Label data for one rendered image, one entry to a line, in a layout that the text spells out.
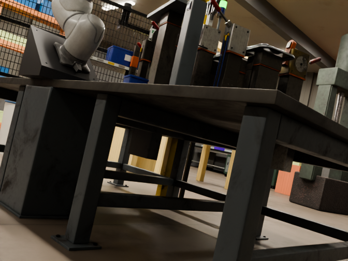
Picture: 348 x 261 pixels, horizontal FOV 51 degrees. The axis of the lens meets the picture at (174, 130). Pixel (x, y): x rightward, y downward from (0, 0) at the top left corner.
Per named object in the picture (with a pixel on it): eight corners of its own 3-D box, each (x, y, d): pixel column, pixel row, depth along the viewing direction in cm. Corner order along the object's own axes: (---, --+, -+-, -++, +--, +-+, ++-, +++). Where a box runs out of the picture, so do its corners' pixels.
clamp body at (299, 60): (301, 131, 172) (316, 57, 173) (278, 125, 166) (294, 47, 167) (288, 130, 179) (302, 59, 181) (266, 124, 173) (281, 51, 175)
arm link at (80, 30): (71, 59, 191) (93, 26, 181) (56, 35, 197) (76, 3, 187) (94, 63, 204) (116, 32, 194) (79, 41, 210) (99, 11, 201)
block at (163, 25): (164, 102, 179) (184, 14, 181) (149, 98, 175) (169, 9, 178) (156, 103, 188) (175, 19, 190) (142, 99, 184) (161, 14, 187)
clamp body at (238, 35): (233, 112, 155) (251, 30, 157) (210, 105, 150) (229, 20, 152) (224, 112, 162) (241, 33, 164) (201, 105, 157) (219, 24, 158)
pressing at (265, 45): (302, 60, 160) (303, 57, 160) (263, 44, 150) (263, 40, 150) (169, 82, 284) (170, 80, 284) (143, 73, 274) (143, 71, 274)
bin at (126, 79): (145, 98, 176) (149, 80, 177) (126, 92, 172) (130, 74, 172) (138, 98, 186) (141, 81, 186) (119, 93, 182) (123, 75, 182)
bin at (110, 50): (145, 72, 291) (149, 57, 291) (109, 61, 277) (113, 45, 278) (138, 74, 305) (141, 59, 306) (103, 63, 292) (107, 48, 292)
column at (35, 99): (19, 218, 177) (50, 86, 180) (-4, 201, 198) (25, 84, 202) (74, 218, 199) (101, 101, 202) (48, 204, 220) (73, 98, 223)
